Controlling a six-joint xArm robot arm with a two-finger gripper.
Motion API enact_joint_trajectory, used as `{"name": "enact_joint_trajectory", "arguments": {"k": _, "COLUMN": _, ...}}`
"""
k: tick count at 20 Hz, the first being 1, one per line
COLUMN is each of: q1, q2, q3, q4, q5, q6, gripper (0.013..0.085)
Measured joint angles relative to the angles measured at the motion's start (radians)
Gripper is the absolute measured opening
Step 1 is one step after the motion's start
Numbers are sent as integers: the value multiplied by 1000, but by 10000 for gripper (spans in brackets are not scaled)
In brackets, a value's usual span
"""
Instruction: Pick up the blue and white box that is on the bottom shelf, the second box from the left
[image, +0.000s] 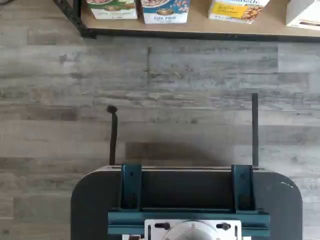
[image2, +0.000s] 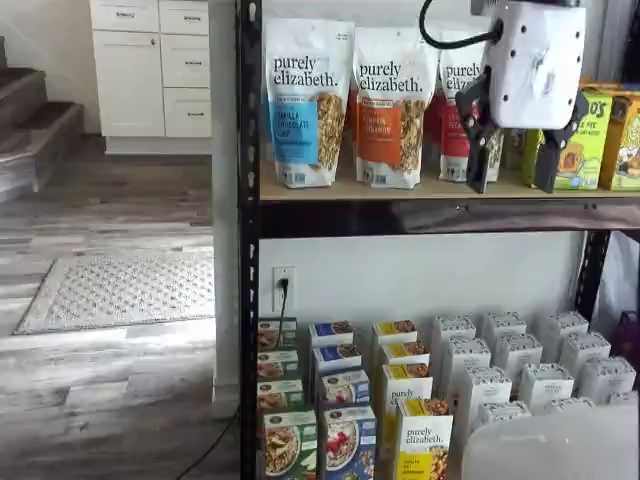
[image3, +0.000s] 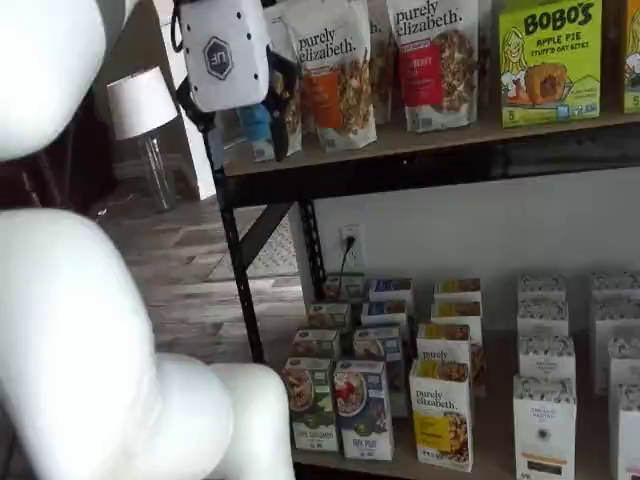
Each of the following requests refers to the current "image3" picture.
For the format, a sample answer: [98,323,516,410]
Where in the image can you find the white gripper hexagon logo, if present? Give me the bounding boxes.
[174,0,302,164]

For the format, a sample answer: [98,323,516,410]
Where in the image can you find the blue and white oatmeal box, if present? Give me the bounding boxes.
[333,358,396,462]
[368,276,414,304]
[351,325,409,419]
[360,299,409,329]

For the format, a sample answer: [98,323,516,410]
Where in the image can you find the green oatmeal box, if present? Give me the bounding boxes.
[280,356,342,453]
[324,271,366,304]
[306,300,352,332]
[291,326,342,362]

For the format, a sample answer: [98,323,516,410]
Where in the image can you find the black metal shelf rack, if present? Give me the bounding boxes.
[199,0,640,480]

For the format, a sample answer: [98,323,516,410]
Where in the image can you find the yellow purely elizabeth box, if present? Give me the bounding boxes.
[430,299,484,332]
[408,358,476,474]
[415,321,487,397]
[433,277,483,304]

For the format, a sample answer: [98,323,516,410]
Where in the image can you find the green Bobo's apple pie box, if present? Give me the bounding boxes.
[497,0,603,129]

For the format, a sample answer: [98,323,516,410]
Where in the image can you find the white patterned pantry box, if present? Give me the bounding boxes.
[589,299,640,397]
[588,270,640,304]
[614,383,640,480]
[511,374,578,480]
[516,273,568,304]
[516,334,577,382]
[606,336,640,389]
[515,299,570,339]

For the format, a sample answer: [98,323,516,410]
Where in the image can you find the yellow Bobo's oat bites box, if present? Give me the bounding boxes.
[621,0,640,115]

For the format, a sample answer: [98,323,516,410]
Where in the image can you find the blue label granola bag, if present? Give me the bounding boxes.
[214,3,304,164]

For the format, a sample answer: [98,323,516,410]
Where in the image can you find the white shade glass table lamp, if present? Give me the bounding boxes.
[105,65,181,212]

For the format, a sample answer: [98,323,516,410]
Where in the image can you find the orange label granola bag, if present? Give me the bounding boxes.
[278,0,379,152]
[368,0,401,126]

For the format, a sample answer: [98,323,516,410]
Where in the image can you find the grey patterned floor mat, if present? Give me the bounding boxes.
[238,213,302,279]

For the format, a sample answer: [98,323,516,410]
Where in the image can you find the brown leather armchair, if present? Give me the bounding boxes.
[0,87,119,212]

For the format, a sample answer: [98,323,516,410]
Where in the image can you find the red label granola bag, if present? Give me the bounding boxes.
[385,0,480,134]

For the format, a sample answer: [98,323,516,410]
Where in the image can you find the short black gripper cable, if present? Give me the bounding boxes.
[168,0,185,54]

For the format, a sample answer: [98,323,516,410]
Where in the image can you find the white wall outlet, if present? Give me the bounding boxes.
[339,224,364,269]

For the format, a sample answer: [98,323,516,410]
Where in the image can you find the black plug with cord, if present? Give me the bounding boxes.
[338,233,358,301]

